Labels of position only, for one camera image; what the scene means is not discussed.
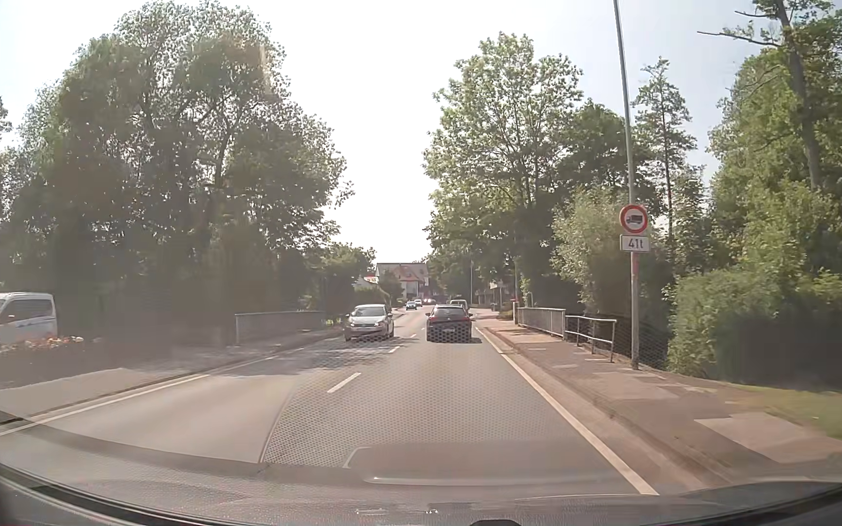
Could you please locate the white house with red roof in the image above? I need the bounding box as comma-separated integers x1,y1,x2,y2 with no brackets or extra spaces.
363,262,431,301

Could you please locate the grass verge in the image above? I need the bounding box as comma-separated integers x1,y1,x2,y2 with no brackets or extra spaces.
728,383,842,450

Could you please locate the grey metal railing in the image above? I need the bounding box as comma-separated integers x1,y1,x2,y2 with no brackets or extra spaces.
563,314,618,363

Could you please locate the row of trees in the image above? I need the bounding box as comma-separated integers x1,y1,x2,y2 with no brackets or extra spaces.
423,0,842,388
0,0,393,344

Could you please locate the green bush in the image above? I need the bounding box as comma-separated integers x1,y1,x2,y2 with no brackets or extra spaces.
666,266,842,384

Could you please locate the pale bridge parapet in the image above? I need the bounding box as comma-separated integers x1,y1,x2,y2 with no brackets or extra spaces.
515,306,567,339
234,310,327,346

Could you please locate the grey asphalt road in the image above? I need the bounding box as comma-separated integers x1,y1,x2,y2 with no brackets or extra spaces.
0,305,692,498

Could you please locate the dark car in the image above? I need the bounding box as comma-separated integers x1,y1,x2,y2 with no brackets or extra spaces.
425,304,474,344

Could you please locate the white van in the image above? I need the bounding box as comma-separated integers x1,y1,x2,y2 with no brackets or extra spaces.
0,291,58,347

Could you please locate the car's own bonnet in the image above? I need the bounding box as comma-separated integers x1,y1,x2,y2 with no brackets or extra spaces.
0,459,842,526

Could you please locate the silver car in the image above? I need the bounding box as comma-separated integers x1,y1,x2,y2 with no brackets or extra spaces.
343,304,396,343

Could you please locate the grey pavement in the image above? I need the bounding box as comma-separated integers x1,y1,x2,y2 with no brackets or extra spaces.
474,310,842,485
0,326,344,421

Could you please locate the lamp post with road signs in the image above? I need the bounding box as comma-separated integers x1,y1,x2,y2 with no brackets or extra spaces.
612,0,651,371

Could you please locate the queue of cars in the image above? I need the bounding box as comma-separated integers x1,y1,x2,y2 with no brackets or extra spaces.
404,294,470,312

